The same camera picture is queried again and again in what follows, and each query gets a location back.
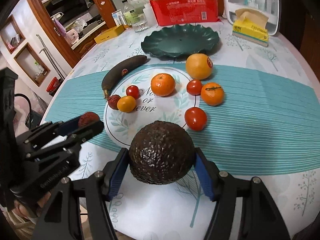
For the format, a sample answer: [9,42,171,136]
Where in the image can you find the black cable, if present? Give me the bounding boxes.
[13,93,34,131]

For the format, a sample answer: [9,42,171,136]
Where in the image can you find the yellow flat box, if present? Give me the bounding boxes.
[94,25,125,44]

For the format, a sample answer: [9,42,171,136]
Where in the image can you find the small cherry tomato left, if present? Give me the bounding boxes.
[126,85,140,99]

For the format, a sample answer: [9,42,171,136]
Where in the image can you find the white blue carton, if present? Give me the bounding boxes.
[112,9,122,26]

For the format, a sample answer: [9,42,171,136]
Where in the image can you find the orange mandarin centre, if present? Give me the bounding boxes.
[151,73,176,97]

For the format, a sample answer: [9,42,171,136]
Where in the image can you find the large cherry tomato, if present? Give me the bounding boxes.
[184,107,207,131]

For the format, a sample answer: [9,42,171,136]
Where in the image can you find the red paper cup pack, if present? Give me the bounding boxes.
[150,0,219,27]

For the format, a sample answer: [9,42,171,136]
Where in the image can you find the cherry tomato middle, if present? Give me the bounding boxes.
[186,79,202,96]

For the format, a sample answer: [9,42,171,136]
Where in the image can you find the green scalloped plate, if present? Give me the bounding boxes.
[141,24,220,58]

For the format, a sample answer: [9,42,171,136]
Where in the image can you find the yellow grapefruit with sticker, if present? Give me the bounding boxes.
[185,53,213,80]

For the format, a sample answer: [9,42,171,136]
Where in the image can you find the yellow cherry tomato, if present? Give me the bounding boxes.
[117,96,136,113]

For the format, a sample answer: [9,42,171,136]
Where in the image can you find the round white placemat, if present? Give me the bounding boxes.
[104,65,200,148]

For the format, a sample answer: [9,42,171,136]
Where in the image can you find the dark brown avocado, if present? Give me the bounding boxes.
[129,121,196,185]

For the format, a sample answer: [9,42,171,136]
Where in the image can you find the clear drinking glass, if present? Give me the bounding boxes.
[131,14,149,33]

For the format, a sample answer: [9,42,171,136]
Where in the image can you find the overripe dark banana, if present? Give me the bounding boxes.
[101,55,150,100]

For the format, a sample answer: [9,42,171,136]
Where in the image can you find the dried red date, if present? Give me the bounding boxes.
[107,94,121,110]
[78,112,100,128]

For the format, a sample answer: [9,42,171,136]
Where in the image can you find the orange mandarin with stem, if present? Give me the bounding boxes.
[200,82,225,106]

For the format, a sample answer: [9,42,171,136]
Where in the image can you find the clear bottle green label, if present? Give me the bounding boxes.
[122,0,136,26]

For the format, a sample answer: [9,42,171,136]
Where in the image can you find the yellow tissue box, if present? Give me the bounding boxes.
[232,8,269,47]

